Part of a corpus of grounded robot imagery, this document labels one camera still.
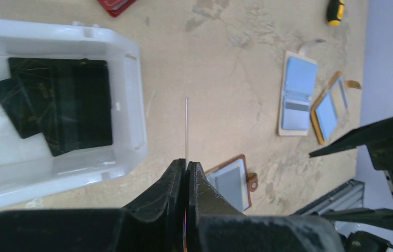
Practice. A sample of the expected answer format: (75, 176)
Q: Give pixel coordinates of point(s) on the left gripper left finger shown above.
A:
(151, 222)

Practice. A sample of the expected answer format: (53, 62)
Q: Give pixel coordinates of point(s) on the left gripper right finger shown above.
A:
(212, 224)

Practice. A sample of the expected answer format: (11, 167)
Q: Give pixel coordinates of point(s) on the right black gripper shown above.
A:
(378, 137)

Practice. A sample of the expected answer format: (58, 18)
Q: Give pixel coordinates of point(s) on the tan leather card holder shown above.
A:
(249, 180)

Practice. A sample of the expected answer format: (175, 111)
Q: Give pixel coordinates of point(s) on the thin card edge-on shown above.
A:
(186, 134)

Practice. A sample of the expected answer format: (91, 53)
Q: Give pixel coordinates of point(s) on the small white plastic bin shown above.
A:
(27, 168)

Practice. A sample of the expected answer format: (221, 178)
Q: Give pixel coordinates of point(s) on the blue card white tray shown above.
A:
(297, 88)

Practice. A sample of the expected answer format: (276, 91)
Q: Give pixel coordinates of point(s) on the black card in bin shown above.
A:
(14, 102)

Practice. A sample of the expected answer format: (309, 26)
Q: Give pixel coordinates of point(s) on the red leather card holder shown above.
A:
(115, 7)

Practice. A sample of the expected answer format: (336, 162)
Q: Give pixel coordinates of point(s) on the yellow black screwdriver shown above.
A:
(335, 12)

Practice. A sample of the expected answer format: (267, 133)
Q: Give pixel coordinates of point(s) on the aluminium frame rail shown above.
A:
(346, 196)

